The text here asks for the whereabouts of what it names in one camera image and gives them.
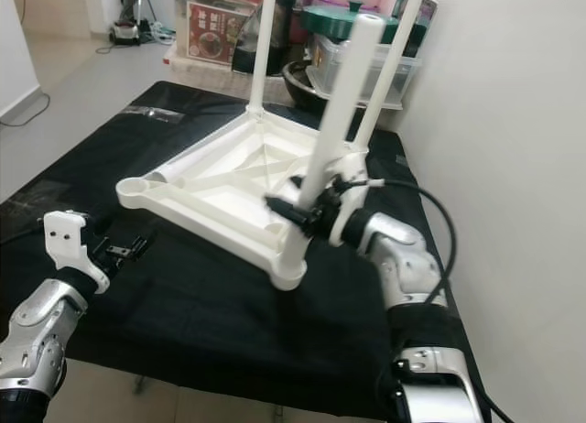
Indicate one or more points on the white plastic table leg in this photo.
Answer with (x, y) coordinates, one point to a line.
(263, 48)
(339, 121)
(394, 66)
(192, 164)

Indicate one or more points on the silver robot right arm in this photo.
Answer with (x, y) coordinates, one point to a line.
(412, 267)

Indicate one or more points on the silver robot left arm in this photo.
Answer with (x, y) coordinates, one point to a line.
(46, 327)

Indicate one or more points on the clear tape patch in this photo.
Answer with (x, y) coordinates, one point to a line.
(41, 203)

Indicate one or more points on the white plastic table top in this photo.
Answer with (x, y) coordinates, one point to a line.
(220, 194)

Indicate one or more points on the black wok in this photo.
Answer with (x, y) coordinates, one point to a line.
(298, 89)

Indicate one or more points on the black tablecloth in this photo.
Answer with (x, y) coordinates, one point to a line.
(192, 331)

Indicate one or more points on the clear plastic lidded container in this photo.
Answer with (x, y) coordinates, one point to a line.
(325, 75)

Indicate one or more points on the clear tape strip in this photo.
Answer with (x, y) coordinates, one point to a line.
(151, 113)

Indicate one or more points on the beige cloth covered bench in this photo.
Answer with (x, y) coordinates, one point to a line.
(201, 80)

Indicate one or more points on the black shiny bag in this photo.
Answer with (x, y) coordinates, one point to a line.
(243, 48)

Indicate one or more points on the green pot lid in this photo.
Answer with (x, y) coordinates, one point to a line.
(330, 22)

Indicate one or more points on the storage box with orange lid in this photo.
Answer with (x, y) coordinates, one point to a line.
(211, 34)

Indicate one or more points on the small vacuum cleaner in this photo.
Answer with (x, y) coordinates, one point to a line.
(126, 31)

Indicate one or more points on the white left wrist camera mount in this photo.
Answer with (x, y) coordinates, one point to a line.
(64, 235)

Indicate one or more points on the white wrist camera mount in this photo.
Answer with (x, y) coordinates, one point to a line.
(64, 235)
(357, 167)

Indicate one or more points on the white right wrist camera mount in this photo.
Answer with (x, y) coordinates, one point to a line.
(357, 167)

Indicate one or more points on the dark picture frame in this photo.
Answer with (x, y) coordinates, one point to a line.
(403, 2)

